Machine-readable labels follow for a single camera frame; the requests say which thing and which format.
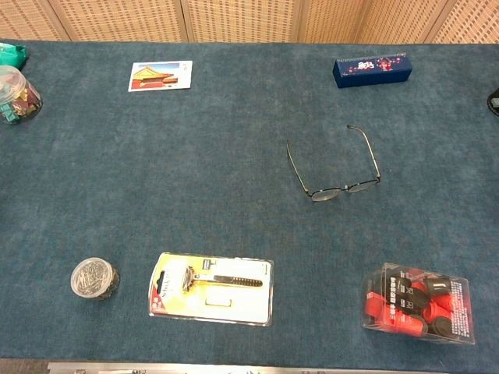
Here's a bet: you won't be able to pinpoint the black thin-frame eyeglasses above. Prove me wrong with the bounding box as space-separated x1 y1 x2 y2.
286 124 382 203

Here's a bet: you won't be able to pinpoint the blue felt table cloth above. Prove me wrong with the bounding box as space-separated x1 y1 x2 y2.
0 37 499 368

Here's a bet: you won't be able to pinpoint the razor in blister pack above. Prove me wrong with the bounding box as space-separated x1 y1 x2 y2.
148 252 275 326

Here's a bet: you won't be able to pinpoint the palace picture postcard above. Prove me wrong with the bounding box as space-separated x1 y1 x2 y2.
127 60 193 93

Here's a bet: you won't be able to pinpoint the woven rattan folding screen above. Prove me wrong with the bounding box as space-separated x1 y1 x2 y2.
0 0 499 44

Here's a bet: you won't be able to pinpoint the dark blue printed rectangular box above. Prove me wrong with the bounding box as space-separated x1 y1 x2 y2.
332 55 412 90

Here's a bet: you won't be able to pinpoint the round clear tub of paperclips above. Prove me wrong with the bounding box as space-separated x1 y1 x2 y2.
70 256 121 301

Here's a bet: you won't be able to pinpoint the clear box of red-black pieces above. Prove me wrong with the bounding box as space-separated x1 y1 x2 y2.
360 262 476 346

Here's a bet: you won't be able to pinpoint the clear jar of binder clips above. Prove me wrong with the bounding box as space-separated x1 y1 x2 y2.
0 65 44 125

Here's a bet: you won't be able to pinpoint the black object at table edge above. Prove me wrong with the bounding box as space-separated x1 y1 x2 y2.
486 87 499 117

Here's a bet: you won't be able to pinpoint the green plastic packet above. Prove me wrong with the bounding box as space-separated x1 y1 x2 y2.
0 42 30 71

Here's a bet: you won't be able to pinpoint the aluminium rail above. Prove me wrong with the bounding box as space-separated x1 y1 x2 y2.
46 361 449 374

